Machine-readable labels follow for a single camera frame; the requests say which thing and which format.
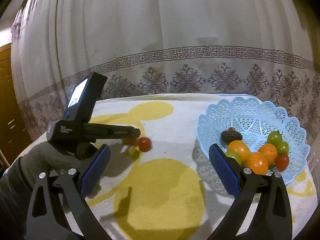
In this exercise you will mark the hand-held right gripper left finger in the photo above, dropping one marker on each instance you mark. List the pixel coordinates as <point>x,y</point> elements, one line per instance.
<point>96,170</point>

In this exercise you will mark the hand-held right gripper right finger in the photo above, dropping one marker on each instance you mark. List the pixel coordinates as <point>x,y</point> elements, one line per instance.
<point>225,172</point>

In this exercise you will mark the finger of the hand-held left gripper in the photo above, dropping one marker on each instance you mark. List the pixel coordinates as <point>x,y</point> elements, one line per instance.
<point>112,128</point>
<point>112,135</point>

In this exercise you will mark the green tomato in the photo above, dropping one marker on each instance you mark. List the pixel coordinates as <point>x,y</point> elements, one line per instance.
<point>274,138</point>
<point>283,147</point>
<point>233,155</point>

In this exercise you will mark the orange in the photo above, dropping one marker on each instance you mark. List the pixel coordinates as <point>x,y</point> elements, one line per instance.
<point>131,142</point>
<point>268,152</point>
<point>257,163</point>
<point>239,148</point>

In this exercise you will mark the dark brown fruit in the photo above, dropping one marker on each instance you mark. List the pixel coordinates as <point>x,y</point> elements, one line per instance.
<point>231,136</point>

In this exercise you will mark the light blue lattice basket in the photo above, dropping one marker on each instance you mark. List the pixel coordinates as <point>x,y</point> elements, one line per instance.
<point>250,120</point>

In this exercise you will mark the red tomato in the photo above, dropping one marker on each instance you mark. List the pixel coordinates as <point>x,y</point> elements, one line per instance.
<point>145,144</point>
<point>282,162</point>

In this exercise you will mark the person's left forearm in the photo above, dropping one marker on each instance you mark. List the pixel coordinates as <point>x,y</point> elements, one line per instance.
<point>12,205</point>

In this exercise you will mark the person's left hand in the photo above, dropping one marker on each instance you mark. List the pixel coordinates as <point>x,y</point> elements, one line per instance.
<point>40,157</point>

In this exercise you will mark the white yellow printed blanket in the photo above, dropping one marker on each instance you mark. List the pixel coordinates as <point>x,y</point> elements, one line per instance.
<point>162,180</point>

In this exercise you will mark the wooden door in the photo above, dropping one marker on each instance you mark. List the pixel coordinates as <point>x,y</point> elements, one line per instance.
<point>10,100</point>

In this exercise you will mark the beige patterned curtain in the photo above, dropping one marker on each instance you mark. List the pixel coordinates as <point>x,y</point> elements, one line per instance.
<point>162,30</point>

